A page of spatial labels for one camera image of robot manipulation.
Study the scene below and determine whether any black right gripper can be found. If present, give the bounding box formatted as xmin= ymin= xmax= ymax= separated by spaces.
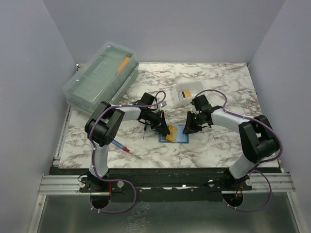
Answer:
xmin=183 ymin=111 xmax=204 ymax=134

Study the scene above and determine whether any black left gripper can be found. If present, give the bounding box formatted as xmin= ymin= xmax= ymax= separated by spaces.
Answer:
xmin=145 ymin=110 xmax=171 ymax=135

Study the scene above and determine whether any blue leather card holder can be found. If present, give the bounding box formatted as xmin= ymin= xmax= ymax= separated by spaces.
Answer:
xmin=158 ymin=125 xmax=190 ymax=144

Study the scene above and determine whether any white plastic card tray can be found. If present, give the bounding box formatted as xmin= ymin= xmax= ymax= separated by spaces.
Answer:
xmin=171 ymin=81 xmax=205 ymax=108

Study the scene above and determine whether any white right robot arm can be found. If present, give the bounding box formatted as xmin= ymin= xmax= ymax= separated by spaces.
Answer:
xmin=183 ymin=95 xmax=280 ymax=190

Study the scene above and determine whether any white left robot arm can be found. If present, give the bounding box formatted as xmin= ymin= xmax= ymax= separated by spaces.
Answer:
xmin=85 ymin=91 xmax=170 ymax=192

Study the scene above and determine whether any green black screwdriver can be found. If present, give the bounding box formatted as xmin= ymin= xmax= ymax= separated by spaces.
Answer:
xmin=142 ymin=124 xmax=147 ymax=140

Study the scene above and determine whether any blue red screwdriver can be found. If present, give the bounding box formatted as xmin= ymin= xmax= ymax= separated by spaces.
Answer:
xmin=112 ymin=139 xmax=139 ymax=158

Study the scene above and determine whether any orange pen in box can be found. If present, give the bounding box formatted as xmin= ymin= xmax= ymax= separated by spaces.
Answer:
xmin=117 ymin=56 xmax=130 ymax=72

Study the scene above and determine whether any clear plastic storage box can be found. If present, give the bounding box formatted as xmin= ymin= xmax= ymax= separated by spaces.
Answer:
xmin=62 ymin=42 xmax=139 ymax=116

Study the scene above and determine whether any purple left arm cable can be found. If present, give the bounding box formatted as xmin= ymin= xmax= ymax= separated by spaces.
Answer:
xmin=88 ymin=91 xmax=167 ymax=185

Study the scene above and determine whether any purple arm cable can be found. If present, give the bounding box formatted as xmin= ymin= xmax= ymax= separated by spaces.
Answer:
xmin=88 ymin=91 xmax=167 ymax=185
xmin=194 ymin=89 xmax=284 ymax=175

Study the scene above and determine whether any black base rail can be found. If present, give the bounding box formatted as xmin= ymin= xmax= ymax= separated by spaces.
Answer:
xmin=39 ymin=167 xmax=285 ymax=204

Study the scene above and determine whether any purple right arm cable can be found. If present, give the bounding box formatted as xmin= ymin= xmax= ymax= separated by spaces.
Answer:
xmin=194 ymin=89 xmax=284 ymax=175

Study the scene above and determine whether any aluminium frame rail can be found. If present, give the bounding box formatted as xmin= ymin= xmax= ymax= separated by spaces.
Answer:
xmin=38 ymin=170 xmax=295 ymax=195

